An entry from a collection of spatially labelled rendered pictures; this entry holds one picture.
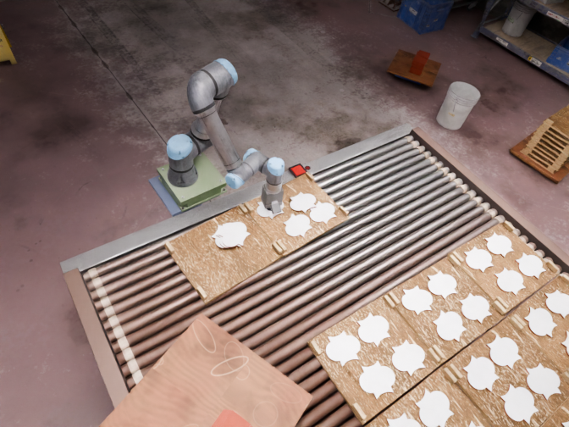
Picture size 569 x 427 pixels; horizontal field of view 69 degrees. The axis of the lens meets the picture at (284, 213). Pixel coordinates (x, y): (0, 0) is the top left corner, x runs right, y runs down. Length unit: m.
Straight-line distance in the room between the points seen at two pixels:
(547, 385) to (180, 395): 1.40
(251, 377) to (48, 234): 2.14
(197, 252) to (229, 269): 0.17
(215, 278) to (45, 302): 1.47
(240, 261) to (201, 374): 0.54
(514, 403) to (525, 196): 2.56
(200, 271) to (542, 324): 1.49
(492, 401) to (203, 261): 1.27
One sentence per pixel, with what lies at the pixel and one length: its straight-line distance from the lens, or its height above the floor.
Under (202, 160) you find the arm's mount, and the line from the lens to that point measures 2.22.
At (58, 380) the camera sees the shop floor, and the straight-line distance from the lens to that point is 2.79.
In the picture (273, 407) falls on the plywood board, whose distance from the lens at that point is 1.52.
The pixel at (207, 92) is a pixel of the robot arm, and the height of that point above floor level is 1.53.
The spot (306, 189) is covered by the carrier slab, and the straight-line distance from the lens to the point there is 2.14.
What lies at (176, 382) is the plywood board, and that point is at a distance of 1.55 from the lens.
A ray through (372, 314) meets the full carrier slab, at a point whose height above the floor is 0.94.
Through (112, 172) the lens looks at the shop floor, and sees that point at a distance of 3.57.
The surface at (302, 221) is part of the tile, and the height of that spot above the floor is 0.94.
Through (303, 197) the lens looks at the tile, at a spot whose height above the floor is 0.95.
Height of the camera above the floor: 2.52
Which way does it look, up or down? 52 degrees down
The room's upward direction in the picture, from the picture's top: 10 degrees clockwise
